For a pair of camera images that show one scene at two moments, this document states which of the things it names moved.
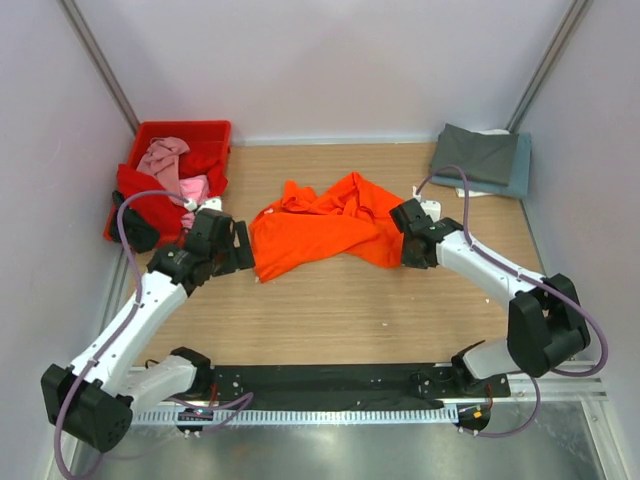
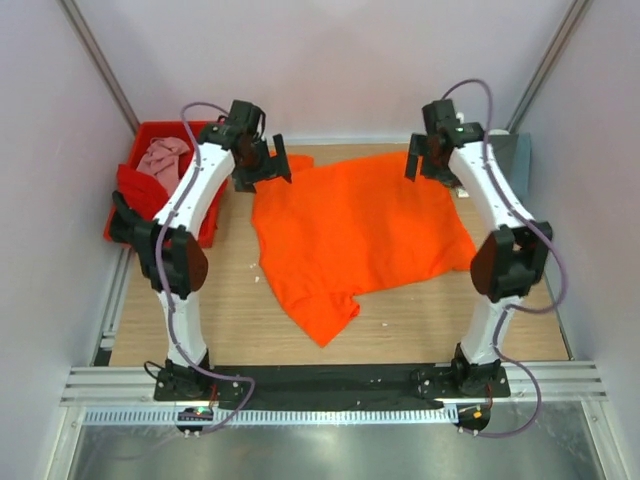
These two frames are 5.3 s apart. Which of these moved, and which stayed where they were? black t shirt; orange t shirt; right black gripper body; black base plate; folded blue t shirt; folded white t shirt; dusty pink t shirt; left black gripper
Moved: left black gripper; orange t shirt; right black gripper body
Stayed: black t shirt; black base plate; folded white t shirt; dusty pink t shirt; folded blue t shirt
